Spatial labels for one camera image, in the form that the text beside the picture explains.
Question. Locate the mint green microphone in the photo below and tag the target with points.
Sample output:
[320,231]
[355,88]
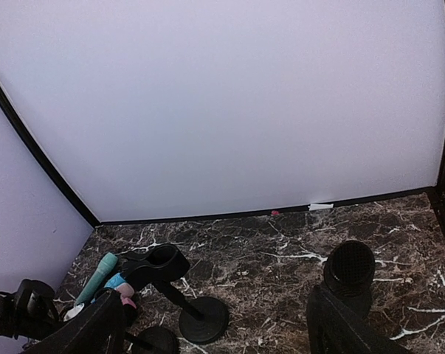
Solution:
[103,269]

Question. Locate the beige microphone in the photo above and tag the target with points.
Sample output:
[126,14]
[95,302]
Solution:
[125,290]

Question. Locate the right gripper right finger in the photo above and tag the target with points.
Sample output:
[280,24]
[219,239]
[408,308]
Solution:
[335,328]

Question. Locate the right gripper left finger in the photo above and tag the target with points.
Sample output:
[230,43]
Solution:
[100,328]

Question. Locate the black stand of pink microphone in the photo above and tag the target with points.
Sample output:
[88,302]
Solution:
[152,340]

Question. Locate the small black microphone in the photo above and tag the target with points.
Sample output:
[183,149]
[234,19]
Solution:
[348,274]

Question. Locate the black stand of tall microphone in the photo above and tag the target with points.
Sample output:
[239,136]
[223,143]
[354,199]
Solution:
[202,320]

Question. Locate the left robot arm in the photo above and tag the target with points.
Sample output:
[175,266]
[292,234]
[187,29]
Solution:
[29,312]

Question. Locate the black left corner post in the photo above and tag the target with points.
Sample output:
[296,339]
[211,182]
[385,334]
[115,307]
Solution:
[45,163]

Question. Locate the pink microphone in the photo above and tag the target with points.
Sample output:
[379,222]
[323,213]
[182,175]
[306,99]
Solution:
[128,303]

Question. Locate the blue microphone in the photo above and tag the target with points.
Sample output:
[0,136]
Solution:
[112,283]

